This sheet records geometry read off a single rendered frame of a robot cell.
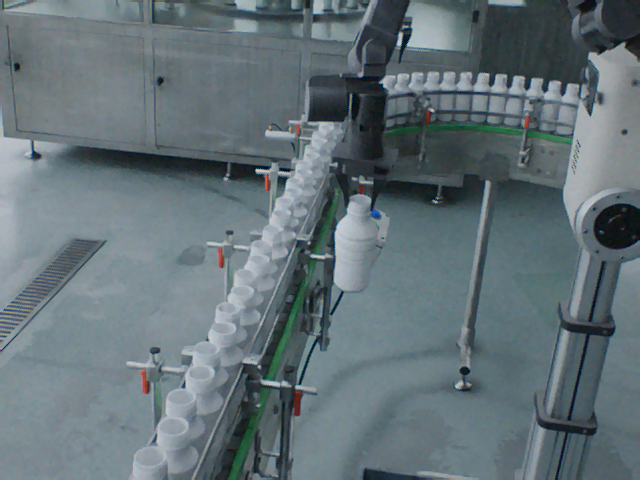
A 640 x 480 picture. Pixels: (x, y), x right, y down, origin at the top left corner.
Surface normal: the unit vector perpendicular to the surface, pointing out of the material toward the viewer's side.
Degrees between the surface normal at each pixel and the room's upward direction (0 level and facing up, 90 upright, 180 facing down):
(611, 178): 101
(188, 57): 90
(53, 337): 0
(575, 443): 90
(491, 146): 90
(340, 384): 0
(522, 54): 90
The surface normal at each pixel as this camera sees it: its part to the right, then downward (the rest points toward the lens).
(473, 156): -0.03, 0.40
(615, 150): -0.17, 0.56
